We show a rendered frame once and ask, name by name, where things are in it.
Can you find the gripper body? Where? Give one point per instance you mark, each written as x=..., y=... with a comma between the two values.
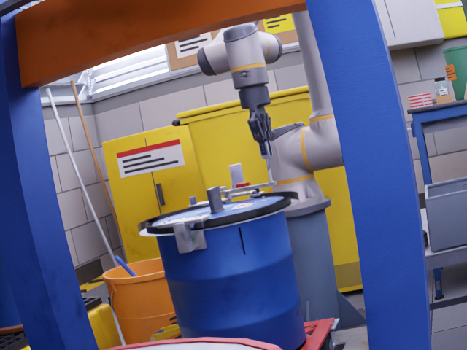
x=254, y=96

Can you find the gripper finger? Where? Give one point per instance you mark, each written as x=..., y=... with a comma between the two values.
x=254, y=125
x=266, y=144

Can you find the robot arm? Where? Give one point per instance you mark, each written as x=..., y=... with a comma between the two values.
x=321, y=146

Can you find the white rest block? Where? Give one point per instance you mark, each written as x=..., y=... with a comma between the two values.
x=236, y=175

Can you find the grey upright block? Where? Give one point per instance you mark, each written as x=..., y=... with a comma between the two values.
x=215, y=200

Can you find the small grey lid bung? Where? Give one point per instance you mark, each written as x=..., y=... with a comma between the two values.
x=192, y=201

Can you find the blue round lid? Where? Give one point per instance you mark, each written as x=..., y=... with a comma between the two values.
x=189, y=217

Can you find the blue waste pail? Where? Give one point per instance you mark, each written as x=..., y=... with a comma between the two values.
x=233, y=280

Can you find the red dolly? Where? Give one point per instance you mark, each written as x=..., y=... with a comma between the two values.
x=317, y=325

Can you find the large yellow cabinet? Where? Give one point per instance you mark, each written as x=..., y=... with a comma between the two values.
x=226, y=138

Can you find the cork notice board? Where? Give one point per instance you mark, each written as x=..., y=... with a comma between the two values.
x=189, y=45

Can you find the small yellow cabinet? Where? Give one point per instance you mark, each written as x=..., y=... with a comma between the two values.
x=175, y=215

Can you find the louvred window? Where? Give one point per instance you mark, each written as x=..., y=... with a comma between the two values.
x=124, y=71

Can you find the blue shelf table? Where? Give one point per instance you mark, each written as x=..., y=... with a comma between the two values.
x=423, y=146

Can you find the red white box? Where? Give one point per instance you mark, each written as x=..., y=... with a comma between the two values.
x=419, y=100

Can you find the wooden broom stick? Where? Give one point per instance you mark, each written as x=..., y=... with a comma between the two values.
x=95, y=160

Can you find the white mop blue grip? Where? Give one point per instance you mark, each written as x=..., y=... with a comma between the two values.
x=82, y=182

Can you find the glass jar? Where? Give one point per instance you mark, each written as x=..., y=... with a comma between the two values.
x=440, y=87

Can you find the small brown box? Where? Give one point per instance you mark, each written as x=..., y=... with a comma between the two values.
x=445, y=98

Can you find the grey plastic tub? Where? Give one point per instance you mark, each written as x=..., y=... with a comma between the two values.
x=447, y=218

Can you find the orange bucket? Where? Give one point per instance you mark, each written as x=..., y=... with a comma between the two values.
x=142, y=302

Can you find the green bin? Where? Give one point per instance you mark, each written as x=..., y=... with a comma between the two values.
x=459, y=62

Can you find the grey bench blue leg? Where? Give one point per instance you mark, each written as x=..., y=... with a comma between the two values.
x=443, y=262

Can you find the small yellow wedge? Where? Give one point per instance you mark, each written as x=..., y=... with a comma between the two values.
x=166, y=332

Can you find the yellow jerry can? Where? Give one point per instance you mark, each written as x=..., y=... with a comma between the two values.
x=102, y=328

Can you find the black grated tray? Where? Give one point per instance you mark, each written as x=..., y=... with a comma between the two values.
x=12, y=339

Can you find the blue orange rack frame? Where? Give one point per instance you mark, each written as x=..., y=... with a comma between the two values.
x=379, y=182

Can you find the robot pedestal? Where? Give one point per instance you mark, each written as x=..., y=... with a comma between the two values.
x=313, y=255

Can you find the grey wall cupboard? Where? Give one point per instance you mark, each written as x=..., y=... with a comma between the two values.
x=412, y=22

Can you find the yellow wall box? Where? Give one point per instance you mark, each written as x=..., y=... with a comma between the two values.
x=454, y=18

